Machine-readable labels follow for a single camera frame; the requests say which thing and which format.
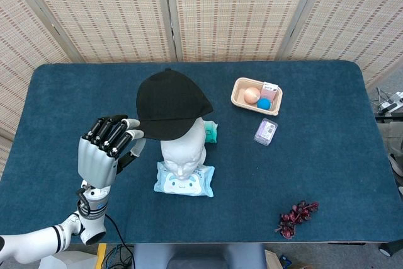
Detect light blue wet wipes pack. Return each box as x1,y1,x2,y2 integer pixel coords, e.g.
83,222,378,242
153,161,215,198

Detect dark red grape bunch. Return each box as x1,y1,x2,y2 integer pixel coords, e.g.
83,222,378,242
274,200,320,239

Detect beige plastic container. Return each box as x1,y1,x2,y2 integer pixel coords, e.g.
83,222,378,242
230,77,283,117

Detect green tissue pack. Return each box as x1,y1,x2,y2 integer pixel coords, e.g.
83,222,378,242
203,120,219,146

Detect woven folding screen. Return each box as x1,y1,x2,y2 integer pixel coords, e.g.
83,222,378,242
0,0,403,185

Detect white foam mannequin head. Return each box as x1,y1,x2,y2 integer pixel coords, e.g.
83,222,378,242
159,117,208,179

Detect cardboard box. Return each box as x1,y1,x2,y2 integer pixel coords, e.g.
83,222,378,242
264,249,303,269

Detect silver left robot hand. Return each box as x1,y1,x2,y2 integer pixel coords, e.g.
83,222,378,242
77,114,146,190

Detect blue ball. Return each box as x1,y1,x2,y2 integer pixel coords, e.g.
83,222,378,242
256,98,273,112

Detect yellow strip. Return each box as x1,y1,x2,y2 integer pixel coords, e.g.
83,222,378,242
96,243,108,269

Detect white sheet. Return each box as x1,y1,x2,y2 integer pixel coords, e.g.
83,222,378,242
39,249,98,269

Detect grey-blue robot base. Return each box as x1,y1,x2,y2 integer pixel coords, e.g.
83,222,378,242
130,243,267,269

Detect white power strip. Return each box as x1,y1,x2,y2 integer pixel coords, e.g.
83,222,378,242
377,91,403,114

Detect black baseball cap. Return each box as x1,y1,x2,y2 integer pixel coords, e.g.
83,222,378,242
136,67,214,141

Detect clear box of purple pins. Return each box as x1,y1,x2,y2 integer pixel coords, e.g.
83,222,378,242
253,117,278,147

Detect pink box with white label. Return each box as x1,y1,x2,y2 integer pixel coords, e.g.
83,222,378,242
259,81,280,101

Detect peach coloured ball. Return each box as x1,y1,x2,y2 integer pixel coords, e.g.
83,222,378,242
244,87,261,105

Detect blue floor cables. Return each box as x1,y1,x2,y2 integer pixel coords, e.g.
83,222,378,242
105,243,135,269

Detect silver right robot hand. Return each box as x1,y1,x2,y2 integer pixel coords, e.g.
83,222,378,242
389,154,403,197

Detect dark blue table mat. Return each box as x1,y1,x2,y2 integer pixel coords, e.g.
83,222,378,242
0,60,394,244

